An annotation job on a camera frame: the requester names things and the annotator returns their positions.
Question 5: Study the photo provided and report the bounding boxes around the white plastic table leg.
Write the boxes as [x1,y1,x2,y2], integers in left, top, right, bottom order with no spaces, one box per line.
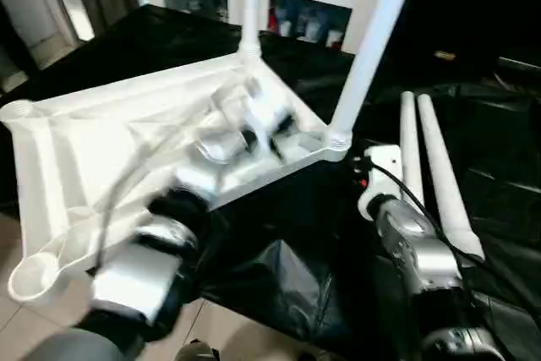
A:
[415,92,487,261]
[328,0,424,147]
[238,0,264,61]
[399,90,427,206]

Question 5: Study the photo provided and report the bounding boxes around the white plastic table top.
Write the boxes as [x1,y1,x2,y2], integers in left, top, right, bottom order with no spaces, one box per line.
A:
[0,50,352,308]

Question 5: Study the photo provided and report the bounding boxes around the dark metal rod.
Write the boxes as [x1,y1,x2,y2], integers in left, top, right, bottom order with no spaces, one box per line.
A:
[497,55,541,79]

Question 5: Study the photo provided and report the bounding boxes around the black left camera cable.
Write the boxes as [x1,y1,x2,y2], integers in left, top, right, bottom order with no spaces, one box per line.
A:
[94,114,221,270]

